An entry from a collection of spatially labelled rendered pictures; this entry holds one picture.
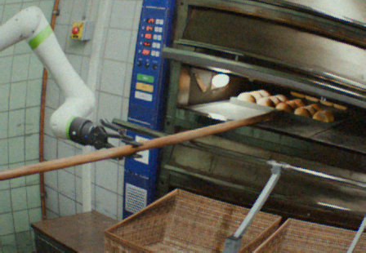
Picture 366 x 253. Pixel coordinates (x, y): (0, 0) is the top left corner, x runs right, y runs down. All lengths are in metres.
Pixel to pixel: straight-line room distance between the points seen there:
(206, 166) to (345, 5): 1.02
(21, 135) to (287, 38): 1.57
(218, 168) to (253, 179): 0.18
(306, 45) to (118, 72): 0.97
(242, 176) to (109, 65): 0.82
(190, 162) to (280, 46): 0.65
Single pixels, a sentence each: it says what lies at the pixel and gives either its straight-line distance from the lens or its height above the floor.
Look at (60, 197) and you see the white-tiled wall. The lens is 3.54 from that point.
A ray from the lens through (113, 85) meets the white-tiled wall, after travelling 3.11.
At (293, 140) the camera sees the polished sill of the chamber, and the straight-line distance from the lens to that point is 2.62.
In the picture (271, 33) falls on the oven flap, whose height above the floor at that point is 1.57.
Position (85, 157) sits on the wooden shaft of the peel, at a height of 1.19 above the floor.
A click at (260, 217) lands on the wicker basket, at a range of 2.71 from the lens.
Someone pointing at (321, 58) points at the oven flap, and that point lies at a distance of 2.52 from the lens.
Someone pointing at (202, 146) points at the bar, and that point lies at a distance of 2.39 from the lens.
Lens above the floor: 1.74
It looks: 12 degrees down
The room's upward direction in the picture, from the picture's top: 6 degrees clockwise
